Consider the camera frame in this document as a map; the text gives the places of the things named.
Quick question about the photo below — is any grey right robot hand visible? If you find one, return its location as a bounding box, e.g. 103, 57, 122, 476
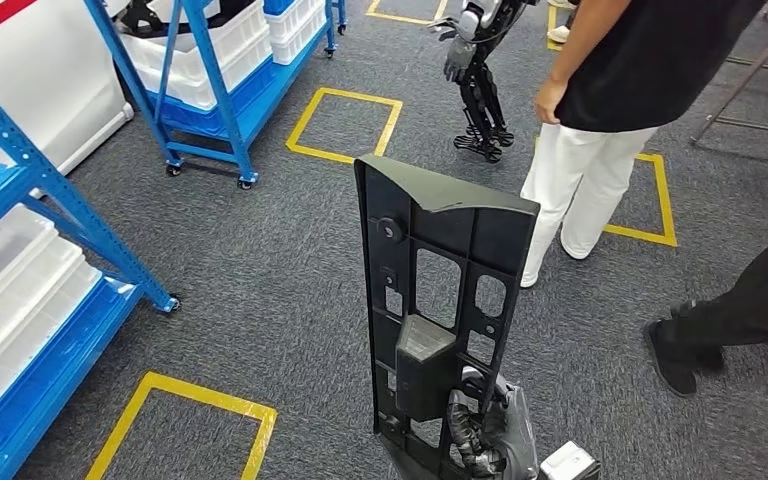
446, 365, 542, 480

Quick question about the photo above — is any bystander robot grey hand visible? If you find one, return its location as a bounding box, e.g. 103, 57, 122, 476
442, 36, 479, 84

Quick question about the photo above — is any person's hand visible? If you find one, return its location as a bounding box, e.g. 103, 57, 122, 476
533, 78, 569, 126

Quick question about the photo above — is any black plastic frame part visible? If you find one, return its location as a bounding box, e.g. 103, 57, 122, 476
354, 154, 542, 480

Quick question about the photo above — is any blue steel shelf rack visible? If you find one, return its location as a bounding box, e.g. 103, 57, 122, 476
0, 62, 183, 480
82, 0, 349, 191

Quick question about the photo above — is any bystander humanoid robot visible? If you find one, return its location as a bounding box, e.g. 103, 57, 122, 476
426, 0, 541, 165

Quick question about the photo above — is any person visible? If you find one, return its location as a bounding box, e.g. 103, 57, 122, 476
519, 0, 768, 289
642, 218, 768, 399

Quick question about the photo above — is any yellow floor tape square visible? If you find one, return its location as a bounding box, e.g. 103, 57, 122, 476
284, 86, 404, 166
85, 370, 279, 480

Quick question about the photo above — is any white plastic bin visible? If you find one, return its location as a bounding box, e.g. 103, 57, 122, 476
0, 203, 61, 326
0, 235, 88, 392
263, 0, 327, 42
269, 26, 328, 66
135, 39, 274, 112
0, 263, 104, 440
117, 0, 273, 84

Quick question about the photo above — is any black plastic parts pile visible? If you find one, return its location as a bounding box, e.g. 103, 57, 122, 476
117, 0, 256, 40

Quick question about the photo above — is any white car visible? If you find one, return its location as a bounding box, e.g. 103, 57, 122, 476
0, 0, 135, 200

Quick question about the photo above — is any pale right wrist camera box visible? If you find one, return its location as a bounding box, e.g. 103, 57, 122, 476
539, 441, 602, 480

